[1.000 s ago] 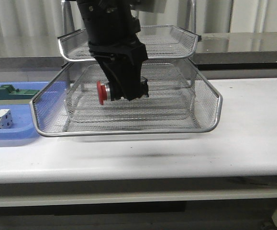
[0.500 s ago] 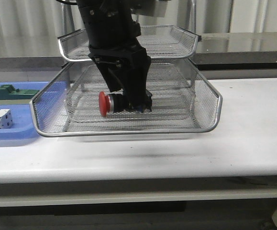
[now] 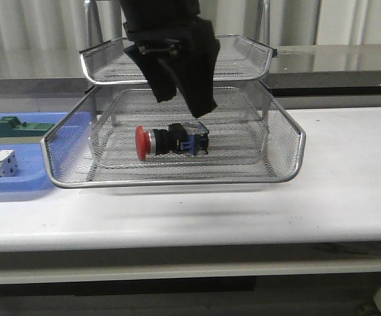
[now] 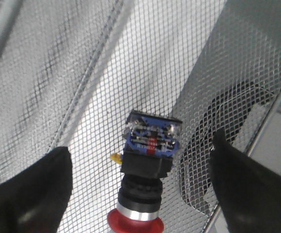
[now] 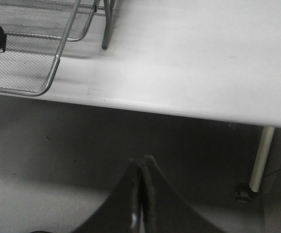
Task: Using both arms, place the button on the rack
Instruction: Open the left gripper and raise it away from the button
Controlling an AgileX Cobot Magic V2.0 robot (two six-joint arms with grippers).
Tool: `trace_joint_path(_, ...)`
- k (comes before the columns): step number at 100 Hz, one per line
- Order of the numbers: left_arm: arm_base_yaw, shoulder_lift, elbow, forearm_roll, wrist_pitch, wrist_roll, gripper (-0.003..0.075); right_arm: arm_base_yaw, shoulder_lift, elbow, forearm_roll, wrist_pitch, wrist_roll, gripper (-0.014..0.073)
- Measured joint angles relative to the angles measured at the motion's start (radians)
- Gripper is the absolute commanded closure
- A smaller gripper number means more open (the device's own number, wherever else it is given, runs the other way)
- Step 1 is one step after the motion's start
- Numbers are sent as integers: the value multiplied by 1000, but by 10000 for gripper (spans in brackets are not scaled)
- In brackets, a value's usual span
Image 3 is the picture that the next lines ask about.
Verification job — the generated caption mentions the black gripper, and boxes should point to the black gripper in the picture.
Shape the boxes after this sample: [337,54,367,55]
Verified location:
[120,0,220,118]

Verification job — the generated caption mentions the red emergency stop button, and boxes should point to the red emergency stop button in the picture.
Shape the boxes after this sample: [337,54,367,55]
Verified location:
[135,121,209,161]

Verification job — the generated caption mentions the silver mesh tray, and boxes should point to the silver mesh tray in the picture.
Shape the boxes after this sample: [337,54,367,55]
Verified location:
[80,35,274,86]
[89,126,267,171]
[41,80,306,188]

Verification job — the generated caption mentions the dark granite counter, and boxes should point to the dark granite counter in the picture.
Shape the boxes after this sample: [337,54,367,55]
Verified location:
[0,44,381,97]

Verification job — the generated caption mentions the blue plastic tray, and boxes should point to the blue plastic tray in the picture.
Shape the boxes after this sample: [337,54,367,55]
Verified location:
[0,112,94,194]

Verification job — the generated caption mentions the green terminal block module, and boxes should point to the green terminal block module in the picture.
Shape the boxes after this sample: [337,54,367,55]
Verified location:
[0,116,54,144]

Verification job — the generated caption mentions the silver metal rack frame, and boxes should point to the silver metal rack frame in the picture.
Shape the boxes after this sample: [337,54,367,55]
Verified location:
[84,1,276,97]

